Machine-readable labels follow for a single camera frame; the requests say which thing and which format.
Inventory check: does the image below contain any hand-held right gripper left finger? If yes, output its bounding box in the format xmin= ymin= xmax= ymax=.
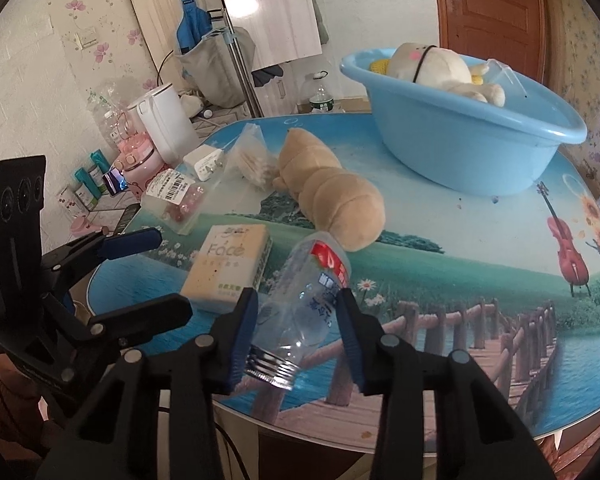
xmin=35 ymin=287 xmax=261 ymax=480

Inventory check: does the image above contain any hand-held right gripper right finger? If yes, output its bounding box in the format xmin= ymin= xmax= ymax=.
xmin=334 ymin=287 xmax=561 ymax=480

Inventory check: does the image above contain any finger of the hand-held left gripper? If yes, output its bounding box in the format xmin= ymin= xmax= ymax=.
xmin=40 ymin=227 xmax=163 ymax=291
xmin=87 ymin=294 xmax=193 ymax=351

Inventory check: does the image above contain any clear plastic bottle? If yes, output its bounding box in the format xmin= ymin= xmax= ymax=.
xmin=245 ymin=232 xmax=353 ymax=391

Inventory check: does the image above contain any labelled bag of pink beads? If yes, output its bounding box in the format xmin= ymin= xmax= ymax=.
xmin=140 ymin=167 xmax=221 ymax=236

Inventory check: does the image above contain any white charger plug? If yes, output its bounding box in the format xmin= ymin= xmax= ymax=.
xmin=182 ymin=144 xmax=226 ymax=183

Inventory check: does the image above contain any tan plush toy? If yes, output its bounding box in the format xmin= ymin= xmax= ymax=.
xmin=272 ymin=127 xmax=387 ymax=252

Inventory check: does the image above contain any bag of cotton swabs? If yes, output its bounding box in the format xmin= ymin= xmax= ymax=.
xmin=225 ymin=124 xmax=281 ymax=196

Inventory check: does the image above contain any light blue plastic basin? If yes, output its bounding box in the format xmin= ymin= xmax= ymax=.
xmin=341 ymin=47 xmax=588 ymax=196

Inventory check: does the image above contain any white plush toy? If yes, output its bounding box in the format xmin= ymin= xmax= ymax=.
xmin=387 ymin=42 xmax=506 ymax=107

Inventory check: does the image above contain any clear plastic box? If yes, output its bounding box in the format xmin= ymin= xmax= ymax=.
xmin=482 ymin=59 xmax=528 ymax=98

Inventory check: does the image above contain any beige tissue pack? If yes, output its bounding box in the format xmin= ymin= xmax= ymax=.
xmin=180 ymin=224 xmax=273 ymax=311

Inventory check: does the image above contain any smartphone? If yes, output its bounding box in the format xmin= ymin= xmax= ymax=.
xmin=102 ymin=167 xmax=128 ymax=197

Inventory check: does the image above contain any teal bottle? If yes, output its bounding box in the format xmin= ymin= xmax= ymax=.
xmin=90 ymin=150 xmax=112 ymax=193
xmin=74 ymin=169 xmax=101 ymax=206

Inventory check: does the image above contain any pink electric cooker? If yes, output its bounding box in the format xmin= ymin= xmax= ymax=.
xmin=111 ymin=132 xmax=173 ymax=196

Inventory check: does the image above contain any white electric kettle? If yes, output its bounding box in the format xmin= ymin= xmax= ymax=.
xmin=126 ymin=85 xmax=201 ymax=166

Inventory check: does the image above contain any clear plastic jug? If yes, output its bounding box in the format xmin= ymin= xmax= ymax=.
xmin=87 ymin=80 xmax=131 ymax=151

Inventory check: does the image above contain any beige crumpled cloth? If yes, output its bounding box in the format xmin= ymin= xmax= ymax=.
xmin=177 ymin=92 xmax=206 ymax=116

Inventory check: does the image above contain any grey fabric bag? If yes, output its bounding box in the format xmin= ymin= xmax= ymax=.
xmin=175 ymin=27 xmax=257 ymax=108

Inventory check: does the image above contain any metal clothes rack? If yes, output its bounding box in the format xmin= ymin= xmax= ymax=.
xmin=207 ymin=7 xmax=263 ymax=118

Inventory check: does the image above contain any dark grey cloth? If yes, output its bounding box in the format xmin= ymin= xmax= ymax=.
xmin=252 ymin=62 xmax=285 ymax=86

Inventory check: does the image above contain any pale wooden board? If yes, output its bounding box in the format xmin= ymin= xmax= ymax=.
xmin=214 ymin=0 xmax=323 ymax=61
xmin=119 ymin=0 xmax=181 ymax=91

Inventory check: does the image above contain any large water bottle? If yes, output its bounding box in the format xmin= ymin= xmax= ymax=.
xmin=300 ymin=71 xmax=336 ymax=113

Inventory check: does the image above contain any blue apron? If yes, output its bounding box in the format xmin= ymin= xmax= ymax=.
xmin=172 ymin=0 xmax=216 ymax=56

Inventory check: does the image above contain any green jacket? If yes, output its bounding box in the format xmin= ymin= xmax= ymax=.
xmin=307 ymin=0 xmax=330 ymax=48

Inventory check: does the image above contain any brown wooden door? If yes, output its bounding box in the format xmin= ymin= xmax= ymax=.
xmin=430 ymin=0 xmax=548 ymax=83

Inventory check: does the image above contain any beige wall switch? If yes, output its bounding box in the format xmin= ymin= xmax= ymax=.
xmin=75 ymin=27 xmax=100 ymax=51

